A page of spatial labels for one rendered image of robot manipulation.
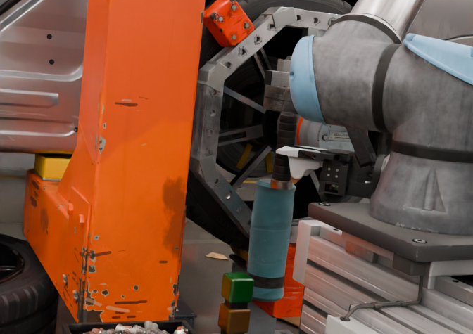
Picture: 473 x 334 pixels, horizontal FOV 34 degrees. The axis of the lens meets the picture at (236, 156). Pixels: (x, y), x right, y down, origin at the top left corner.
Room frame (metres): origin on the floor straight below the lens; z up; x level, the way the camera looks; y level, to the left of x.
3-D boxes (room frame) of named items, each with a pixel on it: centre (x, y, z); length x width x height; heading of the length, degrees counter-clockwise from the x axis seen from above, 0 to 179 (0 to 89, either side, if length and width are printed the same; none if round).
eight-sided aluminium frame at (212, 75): (1.83, -0.15, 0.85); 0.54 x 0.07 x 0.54; 114
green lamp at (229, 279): (1.19, -0.02, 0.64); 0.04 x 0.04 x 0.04; 24
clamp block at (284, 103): (1.57, -0.08, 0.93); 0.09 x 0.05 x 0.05; 24
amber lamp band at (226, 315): (1.19, -0.02, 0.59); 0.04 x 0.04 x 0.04; 24
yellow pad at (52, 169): (1.80, 0.39, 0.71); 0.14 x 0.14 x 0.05; 24
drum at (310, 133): (1.76, -0.18, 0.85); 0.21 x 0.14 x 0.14; 24
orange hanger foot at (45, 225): (1.64, 0.32, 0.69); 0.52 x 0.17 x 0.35; 24
